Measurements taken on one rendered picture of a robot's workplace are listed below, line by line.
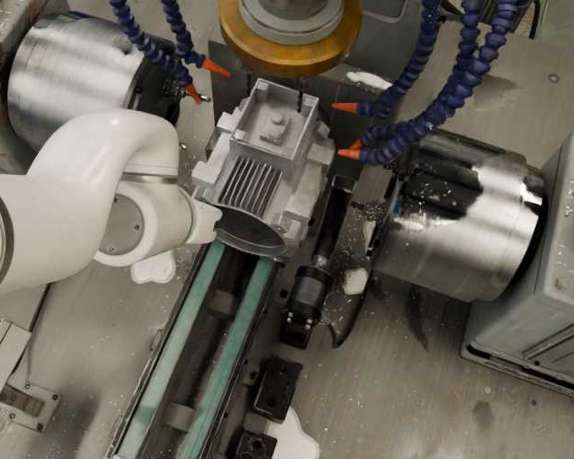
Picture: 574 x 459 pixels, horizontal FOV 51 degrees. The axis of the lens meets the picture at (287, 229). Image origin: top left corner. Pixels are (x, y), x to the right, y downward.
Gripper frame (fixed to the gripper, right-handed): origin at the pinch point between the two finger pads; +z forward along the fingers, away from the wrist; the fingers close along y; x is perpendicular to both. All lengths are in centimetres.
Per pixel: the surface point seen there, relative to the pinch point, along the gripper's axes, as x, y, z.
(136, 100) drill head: 12.6, -14.9, 2.6
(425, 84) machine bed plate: 38, 28, 55
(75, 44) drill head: 17.7, -26.2, 1.6
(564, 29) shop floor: 100, 82, 184
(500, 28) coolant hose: 31.4, 29.8, -21.1
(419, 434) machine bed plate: -27, 46, 18
